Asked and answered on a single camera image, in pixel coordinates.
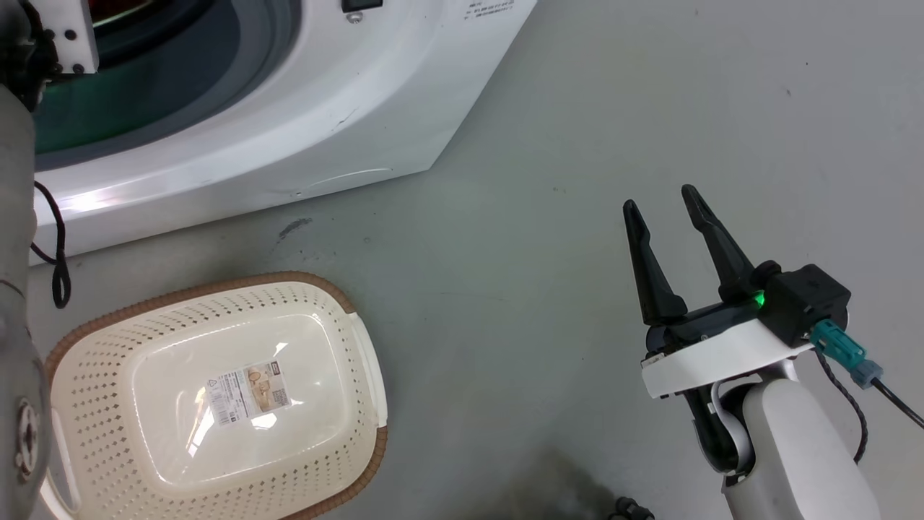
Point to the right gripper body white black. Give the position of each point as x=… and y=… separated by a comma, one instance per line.
x=715, y=354

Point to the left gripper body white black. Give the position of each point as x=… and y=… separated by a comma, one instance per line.
x=68, y=36

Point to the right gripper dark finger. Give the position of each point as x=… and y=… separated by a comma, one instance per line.
x=718, y=249
x=650, y=274

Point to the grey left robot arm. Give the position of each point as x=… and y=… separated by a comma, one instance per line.
x=16, y=289

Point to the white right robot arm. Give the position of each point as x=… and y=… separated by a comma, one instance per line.
x=801, y=455

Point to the grey washing machine door gasket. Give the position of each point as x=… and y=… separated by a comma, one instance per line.
x=216, y=65

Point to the white washing machine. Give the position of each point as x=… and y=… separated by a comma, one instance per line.
x=303, y=108

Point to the cream perforated laundry basket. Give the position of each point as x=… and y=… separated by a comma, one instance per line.
x=216, y=462

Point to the small black knurled object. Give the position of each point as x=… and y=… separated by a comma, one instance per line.
x=632, y=509

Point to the black door latch socket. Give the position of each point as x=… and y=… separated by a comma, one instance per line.
x=359, y=6

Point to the paper label sticker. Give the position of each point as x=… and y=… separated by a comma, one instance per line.
x=248, y=392

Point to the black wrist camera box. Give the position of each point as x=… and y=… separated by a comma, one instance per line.
x=805, y=303

